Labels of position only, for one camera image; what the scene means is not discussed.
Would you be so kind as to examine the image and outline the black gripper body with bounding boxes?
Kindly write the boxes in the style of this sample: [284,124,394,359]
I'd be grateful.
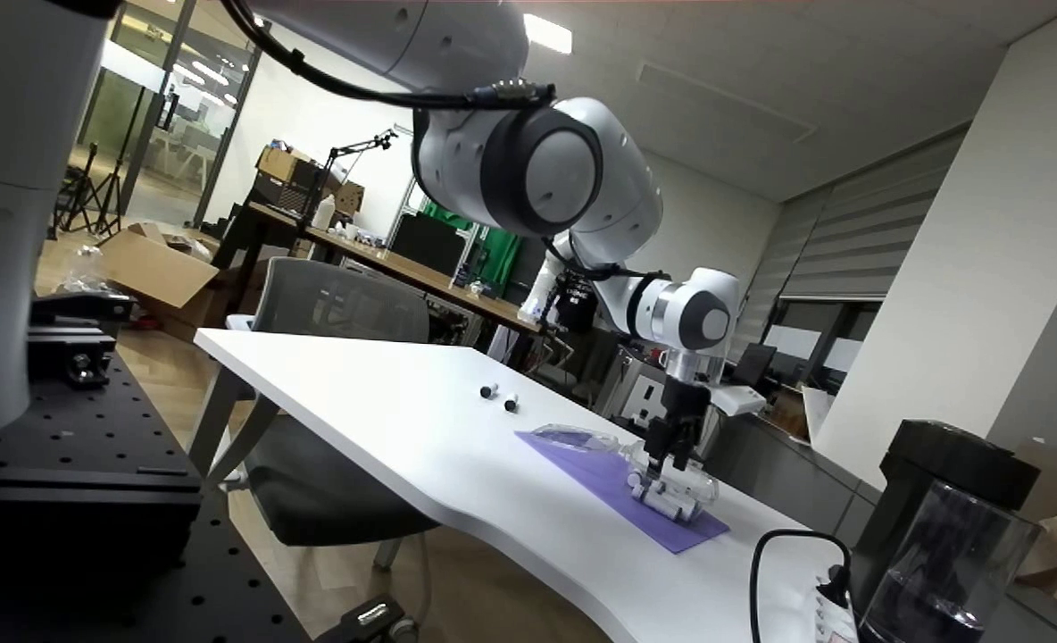
[645,378,715,457]

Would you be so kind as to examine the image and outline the clear plastic clamshell container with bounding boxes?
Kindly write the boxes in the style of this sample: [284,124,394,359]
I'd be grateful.
[538,420,723,529]

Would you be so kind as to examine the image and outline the purple mat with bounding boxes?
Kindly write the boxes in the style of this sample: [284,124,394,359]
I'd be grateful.
[515,426,731,556]

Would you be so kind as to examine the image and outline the green screen panel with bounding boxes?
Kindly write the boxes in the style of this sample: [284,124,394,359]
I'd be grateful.
[417,192,538,292]

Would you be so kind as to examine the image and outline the grey window blinds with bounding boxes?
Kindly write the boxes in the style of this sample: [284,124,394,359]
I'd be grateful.
[737,124,973,361]

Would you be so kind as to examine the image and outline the black glossy box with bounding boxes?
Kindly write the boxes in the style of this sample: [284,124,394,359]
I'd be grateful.
[845,418,1042,643]

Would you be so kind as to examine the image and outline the black computer monitor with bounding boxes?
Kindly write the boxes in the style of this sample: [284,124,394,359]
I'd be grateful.
[386,210,471,279]

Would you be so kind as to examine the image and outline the wooden desk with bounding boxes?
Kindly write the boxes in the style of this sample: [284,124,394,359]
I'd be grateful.
[212,195,542,361]

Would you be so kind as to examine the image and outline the grey office chair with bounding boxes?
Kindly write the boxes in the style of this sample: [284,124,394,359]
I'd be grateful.
[238,253,437,643]

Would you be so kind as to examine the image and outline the ceiling light panel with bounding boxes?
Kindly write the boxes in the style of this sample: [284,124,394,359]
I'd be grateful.
[523,12,579,57]

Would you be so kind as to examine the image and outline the cardboard boxes on desk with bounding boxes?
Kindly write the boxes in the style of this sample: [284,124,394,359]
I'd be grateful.
[250,143,369,229]

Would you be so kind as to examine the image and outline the black perforated mounting board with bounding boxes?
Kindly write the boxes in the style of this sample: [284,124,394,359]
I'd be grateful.
[0,349,319,643]

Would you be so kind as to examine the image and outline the open cardboard box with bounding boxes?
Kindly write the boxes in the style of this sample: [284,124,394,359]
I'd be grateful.
[92,225,224,314]

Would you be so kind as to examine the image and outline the black device on board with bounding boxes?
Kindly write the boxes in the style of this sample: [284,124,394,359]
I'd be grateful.
[27,288,141,386]

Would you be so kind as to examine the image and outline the black power cable with plug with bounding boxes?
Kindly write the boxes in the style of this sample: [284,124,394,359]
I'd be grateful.
[745,526,861,643]

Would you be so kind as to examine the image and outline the white power strip orange switch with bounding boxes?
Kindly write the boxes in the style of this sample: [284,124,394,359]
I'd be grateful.
[811,585,866,643]

